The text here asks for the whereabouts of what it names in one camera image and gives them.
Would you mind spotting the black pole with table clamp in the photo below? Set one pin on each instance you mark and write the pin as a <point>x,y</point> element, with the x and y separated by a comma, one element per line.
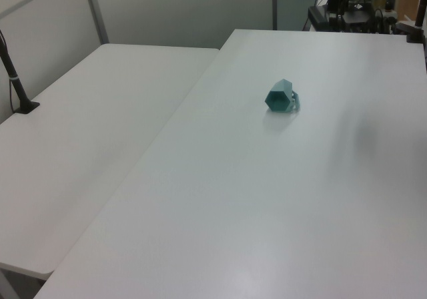
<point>418,15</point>

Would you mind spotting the grey metal partition post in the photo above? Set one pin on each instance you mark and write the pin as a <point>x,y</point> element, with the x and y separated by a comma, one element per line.
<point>96,12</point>

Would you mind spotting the black equipment box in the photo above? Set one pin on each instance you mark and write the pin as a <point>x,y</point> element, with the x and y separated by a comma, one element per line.
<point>317,15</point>

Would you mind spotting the brown cardboard box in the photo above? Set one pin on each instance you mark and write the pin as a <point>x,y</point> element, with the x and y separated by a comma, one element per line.
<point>408,2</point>

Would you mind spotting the black camera pole with clamp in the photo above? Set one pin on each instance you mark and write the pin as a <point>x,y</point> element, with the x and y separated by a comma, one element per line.
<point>16,85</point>

